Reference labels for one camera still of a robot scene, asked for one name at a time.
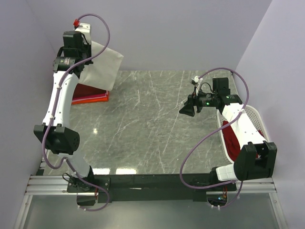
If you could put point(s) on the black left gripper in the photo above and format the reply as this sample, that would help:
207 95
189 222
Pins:
88 46

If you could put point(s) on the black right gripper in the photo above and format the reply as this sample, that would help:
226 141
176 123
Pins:
188 109

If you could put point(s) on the white t shirt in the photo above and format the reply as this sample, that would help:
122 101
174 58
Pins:
103 71

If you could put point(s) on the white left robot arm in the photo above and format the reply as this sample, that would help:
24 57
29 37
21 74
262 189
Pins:
59 142

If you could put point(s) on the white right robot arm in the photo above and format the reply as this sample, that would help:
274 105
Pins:
256 159

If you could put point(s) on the dark red folded shirt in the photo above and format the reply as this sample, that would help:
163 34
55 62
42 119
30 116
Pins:
84 90

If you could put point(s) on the pink folded shirt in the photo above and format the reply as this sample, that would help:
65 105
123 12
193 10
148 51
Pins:
103 95

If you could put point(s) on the orange folded shirt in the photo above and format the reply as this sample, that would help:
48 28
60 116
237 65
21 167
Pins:
91 100

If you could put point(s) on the red t shirt in basket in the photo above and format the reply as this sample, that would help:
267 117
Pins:
232 140

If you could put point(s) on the white perforated plastic basket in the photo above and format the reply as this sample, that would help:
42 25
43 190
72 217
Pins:
255 118

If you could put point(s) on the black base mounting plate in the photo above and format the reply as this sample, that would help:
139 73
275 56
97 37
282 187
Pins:
149 187

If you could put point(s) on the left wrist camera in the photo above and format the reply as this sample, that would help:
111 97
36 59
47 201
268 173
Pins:
84 28

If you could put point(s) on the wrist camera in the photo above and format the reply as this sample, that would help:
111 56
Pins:
196 82
84 28

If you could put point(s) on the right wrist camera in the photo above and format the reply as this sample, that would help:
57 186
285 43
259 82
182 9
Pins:
196 82

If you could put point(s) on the aluminium rail frame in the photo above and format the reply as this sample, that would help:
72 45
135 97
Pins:
47 205

